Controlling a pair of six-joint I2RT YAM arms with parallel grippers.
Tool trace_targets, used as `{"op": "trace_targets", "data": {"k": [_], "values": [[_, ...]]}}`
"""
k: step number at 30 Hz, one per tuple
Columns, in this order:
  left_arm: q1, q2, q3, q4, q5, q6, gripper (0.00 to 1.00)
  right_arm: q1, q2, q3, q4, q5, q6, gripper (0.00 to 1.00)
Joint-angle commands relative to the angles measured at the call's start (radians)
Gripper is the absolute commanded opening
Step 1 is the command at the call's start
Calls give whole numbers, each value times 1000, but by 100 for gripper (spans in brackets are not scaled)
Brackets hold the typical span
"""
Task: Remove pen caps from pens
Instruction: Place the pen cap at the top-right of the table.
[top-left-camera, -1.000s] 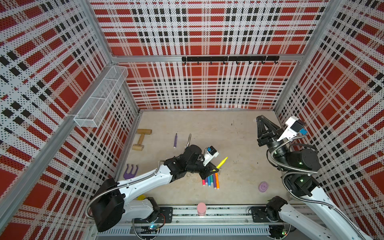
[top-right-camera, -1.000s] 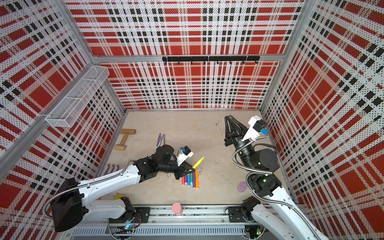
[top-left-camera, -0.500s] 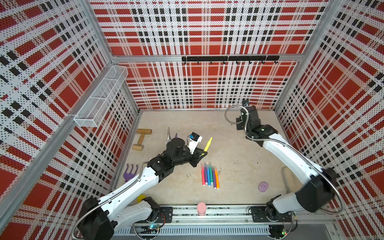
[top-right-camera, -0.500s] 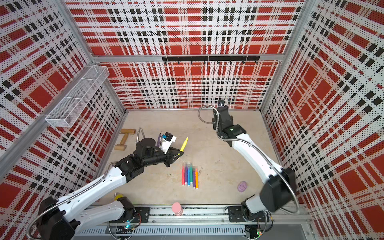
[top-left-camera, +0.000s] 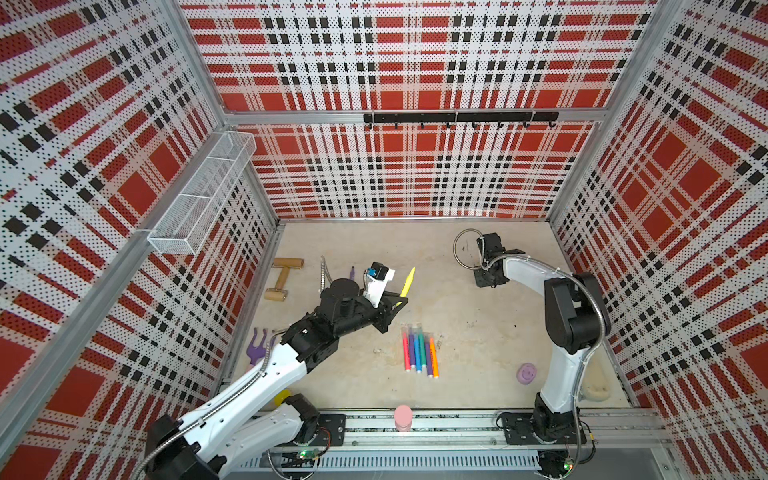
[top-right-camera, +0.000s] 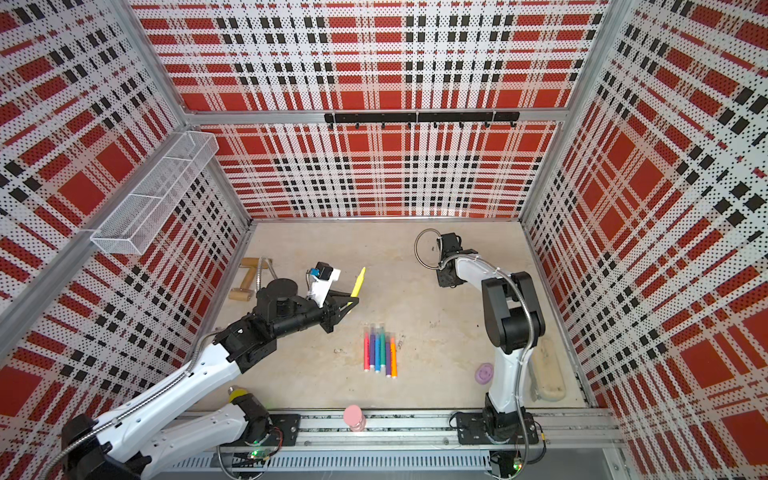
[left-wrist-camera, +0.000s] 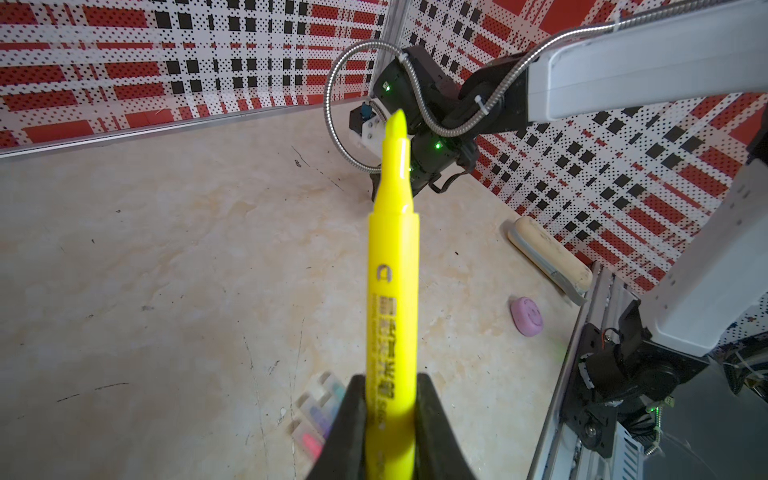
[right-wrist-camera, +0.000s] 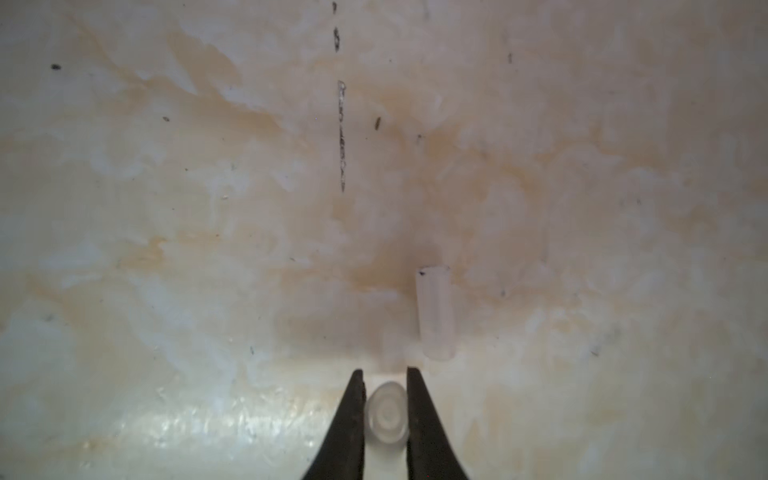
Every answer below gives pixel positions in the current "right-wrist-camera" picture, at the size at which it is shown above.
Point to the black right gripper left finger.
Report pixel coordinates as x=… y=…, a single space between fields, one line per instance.
x=342 y=452

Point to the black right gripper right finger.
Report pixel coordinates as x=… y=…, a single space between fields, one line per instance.
x=429 y=453

